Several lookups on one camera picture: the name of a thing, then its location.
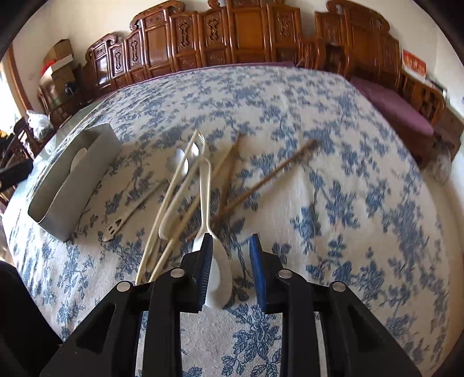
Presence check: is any cream plastic rice spoon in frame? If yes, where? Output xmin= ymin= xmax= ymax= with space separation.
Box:
xmin=192 ymin=157 xmax=233 ymax=309

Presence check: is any purple seat cushion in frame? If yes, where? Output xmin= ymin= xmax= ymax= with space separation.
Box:
xmin=350 ymin=76 xmax=436 ymax=137

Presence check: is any metal spoon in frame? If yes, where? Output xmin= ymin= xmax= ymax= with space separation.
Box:
xmin=166 ymin=148 xmax=190 ymax=184

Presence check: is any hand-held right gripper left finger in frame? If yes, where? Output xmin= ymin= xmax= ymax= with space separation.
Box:
xmin=40 ymin=233 xmax=213 ymax=377

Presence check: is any red calendar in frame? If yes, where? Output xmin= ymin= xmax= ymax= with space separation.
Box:
xmin=402 ymin=49 xmax=427 ymax=79

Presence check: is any cream plastic small spoon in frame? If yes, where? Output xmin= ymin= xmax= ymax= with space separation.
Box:
xmin=158 ymin=159 xmax=209 ymax=240

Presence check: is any brown wooden chopstick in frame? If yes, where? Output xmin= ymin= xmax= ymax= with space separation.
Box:
xmin=186 ymin=139 xmax=320 ymax=242
xmin=217 ymin=159 xmax=236 ymax=222

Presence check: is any grey fluffy object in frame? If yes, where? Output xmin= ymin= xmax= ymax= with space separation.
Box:
xmin=424 ymin=141 xmax=454 ymax=182

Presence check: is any short carved wooden bench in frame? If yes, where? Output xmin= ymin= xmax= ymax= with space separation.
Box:
xmin=301 ymin=0 xmax=447 ymax=168

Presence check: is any grey utensil holder box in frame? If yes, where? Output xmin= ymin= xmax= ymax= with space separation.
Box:
xmin=27 ymin=123 xmax=122 ymax=242

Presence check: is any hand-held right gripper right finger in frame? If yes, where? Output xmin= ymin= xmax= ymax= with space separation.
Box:
xmin=249 ymin=234 xmax=423 ymax=377

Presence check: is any wooden side cabinet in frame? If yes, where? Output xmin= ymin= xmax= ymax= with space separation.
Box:
xmin=433 ymin=105 xmax=464 ymax=155

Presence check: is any long carved wooden bench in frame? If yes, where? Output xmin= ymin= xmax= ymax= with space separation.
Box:
xmin=83 ymin=0 xmax=306 ymax=99

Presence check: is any metal spork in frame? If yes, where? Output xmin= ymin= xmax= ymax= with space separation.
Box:
xmin=101 ymin=181 xmax=167 ymax=243

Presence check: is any stack of cardboard boxes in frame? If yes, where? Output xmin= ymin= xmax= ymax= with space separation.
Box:
xmin=43 ymin=38 xmax=76 ymax=95

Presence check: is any white plastic bag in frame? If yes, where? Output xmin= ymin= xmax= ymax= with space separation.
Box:
xmin=27 ymin=110 xmax=53 ymax=140

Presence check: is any cream chopstick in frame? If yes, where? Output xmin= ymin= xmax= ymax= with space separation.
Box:
xmin=135 ymin=130 xmax=201 ymax=285
xmin=144 ymin=141 xmax=206 ymax=282

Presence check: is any light wooden chopstick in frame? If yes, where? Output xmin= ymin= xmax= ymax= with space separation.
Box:
xmin=149 ymin=135 xmax=244 ymax=282

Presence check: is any blue floral tablecloth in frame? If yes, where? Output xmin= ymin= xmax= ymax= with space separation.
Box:
xmin=3 ymin=65 xmax=452 ymax=377

